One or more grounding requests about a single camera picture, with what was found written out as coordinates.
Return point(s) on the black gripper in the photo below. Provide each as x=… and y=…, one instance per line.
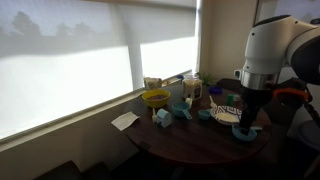
x=253, y=100

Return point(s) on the green cylindrical block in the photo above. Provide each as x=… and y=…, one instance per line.
x=230, y=101

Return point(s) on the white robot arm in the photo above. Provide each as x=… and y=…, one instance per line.
x=272, y=44

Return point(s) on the light blue box block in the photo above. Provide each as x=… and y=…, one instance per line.
x=164, y=118

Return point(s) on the blue patterned paper plate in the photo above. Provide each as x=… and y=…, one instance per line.
x=226, y=115

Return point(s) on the large teal measuring cup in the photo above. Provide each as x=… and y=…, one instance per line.
x=237, y=131

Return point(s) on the white plastic spoon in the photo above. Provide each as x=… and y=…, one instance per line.
x=212, y=103

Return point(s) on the small teal measuring cup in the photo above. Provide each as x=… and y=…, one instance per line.
x=204, y=114

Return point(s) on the small green plant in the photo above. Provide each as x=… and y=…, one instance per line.
x=206, y=78

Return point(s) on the glass rice jar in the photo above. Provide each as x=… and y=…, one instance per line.
x=192, y=87

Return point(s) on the yellow bowl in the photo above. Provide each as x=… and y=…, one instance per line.
x=156, y=98

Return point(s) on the white paper sheet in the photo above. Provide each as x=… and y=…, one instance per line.
x=124, y=121

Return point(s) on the teal measuring cup with handle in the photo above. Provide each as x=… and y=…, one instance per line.
x=181, y=109

